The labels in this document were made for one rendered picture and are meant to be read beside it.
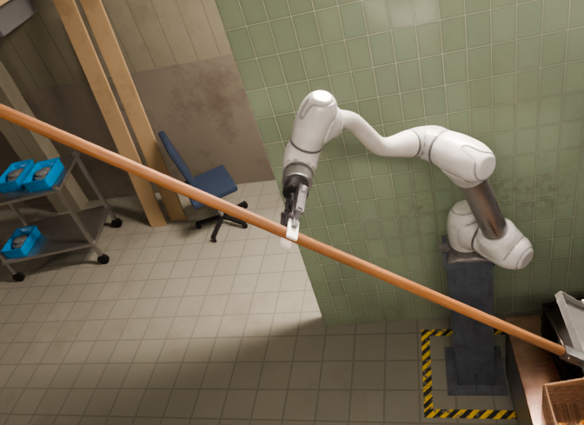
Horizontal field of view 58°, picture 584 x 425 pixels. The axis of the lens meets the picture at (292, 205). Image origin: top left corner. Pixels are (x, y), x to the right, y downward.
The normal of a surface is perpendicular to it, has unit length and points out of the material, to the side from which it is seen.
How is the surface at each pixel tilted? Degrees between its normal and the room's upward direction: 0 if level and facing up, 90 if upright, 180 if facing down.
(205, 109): 90
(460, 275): 90
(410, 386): 0
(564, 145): 90
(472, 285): 90
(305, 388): 0
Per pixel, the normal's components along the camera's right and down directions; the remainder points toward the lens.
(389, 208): -0.09, 0.64
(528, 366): -0.25, -0.76
